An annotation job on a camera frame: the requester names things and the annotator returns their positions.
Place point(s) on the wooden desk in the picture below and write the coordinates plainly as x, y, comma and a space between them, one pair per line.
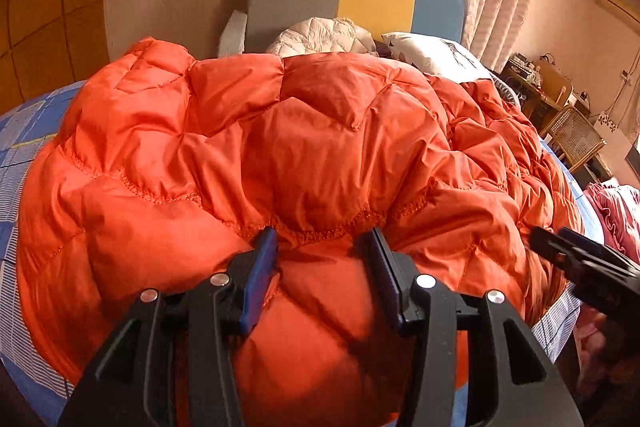
542, 89

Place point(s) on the wall air conditioner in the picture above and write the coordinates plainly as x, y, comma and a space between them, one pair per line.
628, 15

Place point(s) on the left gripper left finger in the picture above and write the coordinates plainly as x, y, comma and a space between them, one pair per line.
169, 362

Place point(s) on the cream quilted jacket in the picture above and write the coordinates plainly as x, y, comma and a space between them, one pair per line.
323, 35

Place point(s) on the rattan wooden chair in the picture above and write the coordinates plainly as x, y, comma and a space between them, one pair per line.
572, 138

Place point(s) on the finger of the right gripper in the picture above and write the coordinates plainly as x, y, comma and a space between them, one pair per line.
611, 290
599, 251

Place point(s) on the grey bed side rail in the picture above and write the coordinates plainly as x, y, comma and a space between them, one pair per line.
505, 91

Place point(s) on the orange quilted down jacket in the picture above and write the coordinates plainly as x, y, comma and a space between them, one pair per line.
166, 167

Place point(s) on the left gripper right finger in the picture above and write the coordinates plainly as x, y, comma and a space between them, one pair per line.
511, 381

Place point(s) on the white printed pillow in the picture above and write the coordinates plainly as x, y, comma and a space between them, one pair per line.
436, 56

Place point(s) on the pink ruffled fabric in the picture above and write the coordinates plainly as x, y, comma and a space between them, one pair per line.
618, 210

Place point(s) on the white bed side rail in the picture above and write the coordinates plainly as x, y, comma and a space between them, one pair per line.
232, 39

